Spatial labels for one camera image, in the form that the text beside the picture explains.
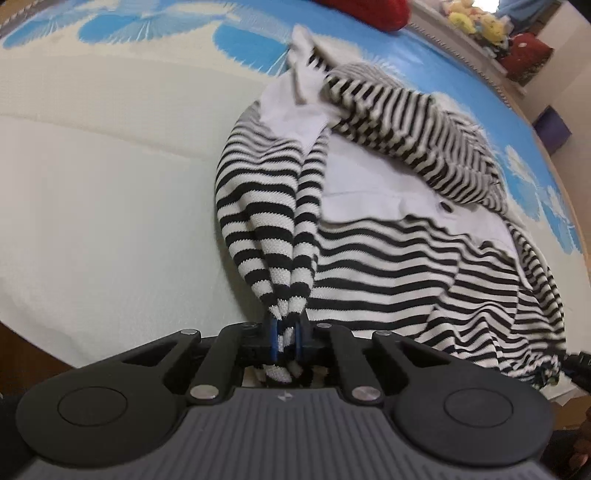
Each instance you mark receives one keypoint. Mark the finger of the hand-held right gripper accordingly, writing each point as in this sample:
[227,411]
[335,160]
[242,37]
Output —
[577,362]

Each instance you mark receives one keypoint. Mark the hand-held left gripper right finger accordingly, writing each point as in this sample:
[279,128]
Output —
[299,340]

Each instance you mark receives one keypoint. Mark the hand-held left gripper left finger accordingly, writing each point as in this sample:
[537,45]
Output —
[275,342]

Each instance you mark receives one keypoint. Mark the striped romper with white vest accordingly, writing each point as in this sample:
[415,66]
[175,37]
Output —
[369,230]

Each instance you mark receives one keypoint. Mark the person's right hand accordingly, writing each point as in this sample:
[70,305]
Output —
[582,438]

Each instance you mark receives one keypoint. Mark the blue and cream bed sheet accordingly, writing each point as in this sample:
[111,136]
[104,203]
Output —
[115,161]

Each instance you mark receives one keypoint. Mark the dark red cushion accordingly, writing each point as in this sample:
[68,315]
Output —
[528,57]

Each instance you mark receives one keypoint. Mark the folded red quilt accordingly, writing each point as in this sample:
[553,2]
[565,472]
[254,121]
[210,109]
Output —
[369,11]

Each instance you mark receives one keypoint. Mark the yellow round plush toy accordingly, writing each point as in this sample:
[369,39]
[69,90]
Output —
[495,31]

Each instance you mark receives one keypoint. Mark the yellow duck plush toy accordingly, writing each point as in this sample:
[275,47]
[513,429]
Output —
[463,21]

